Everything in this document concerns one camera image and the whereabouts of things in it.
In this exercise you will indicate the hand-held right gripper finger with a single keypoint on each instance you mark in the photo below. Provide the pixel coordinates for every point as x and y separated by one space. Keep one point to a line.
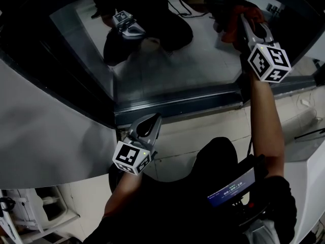
248 32
269 37

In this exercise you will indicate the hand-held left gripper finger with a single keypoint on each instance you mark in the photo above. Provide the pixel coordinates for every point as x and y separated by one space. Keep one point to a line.
133 128
155 135

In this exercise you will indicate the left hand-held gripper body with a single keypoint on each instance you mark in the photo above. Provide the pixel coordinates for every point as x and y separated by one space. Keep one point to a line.
125 156

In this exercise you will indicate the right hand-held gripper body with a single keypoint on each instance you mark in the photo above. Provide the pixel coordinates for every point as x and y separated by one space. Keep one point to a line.
269 62

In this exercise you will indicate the dark red cloth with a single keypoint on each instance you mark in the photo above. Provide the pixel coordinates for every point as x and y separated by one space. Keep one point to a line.
236 27

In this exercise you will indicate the clear window glass pane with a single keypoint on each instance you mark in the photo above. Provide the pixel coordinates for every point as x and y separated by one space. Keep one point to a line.
177 67

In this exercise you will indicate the person's left forearm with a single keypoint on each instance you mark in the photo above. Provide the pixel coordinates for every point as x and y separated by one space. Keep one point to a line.
122 194

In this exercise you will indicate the person's right forearm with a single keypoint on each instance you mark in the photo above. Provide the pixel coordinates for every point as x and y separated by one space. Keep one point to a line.
266 123

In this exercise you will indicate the white power adapter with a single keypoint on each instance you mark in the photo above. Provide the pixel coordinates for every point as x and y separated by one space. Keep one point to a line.
304 102

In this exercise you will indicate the person's black trousers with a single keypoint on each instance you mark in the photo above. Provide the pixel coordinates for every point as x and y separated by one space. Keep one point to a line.
218 156

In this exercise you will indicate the black curved tool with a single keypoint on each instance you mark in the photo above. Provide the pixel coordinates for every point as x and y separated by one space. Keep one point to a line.
312 133

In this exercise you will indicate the chest-mounted display screen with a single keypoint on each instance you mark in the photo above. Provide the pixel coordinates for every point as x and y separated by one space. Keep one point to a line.
231 189

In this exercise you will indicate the white low cabinet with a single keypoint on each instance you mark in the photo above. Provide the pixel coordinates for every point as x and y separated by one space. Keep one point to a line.
312 187

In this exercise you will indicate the grey chest harness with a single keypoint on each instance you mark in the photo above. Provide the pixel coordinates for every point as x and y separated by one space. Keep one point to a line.
264 231

